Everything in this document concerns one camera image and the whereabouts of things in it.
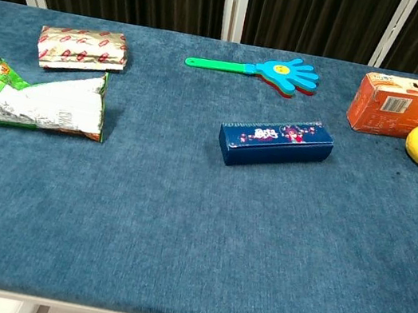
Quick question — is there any grey blue box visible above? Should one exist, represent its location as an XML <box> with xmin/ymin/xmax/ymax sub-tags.
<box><xmin>214</xmin><ymin>103</ymin><xmax>338</xmax><ymax>184</ymax></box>

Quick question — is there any blue velvet table cloth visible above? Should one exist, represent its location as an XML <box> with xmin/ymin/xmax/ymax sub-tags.
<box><xmin>0</xmin><ymin>0</ymin><xmax>418</xmax><ymax>313</ymax></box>

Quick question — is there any blue green hand clapper toy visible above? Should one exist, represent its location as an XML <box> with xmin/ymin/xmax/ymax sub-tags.
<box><xmin>181</xmin><ymin>38</ymin><xmax>323</xmax><ymax>104</ymax></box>

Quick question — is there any red white snack packet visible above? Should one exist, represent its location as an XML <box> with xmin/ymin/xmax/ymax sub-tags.
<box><xmin>33</xmin><ymin>18</ymin><xmax>133</xmax><ymax>83</ymax></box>

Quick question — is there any green silver snack bag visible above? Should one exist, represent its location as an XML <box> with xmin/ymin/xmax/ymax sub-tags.
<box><xmin>0</xmin><ymin>53</ymin><xmax>115</xmax><ymax>147</ymax></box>

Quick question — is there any orange cardboard snack carton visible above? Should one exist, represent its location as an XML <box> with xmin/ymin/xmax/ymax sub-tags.
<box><xmin>344</xmin><ymin>66</ymin><xmax>418</xmax><ymax>143</ymax></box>

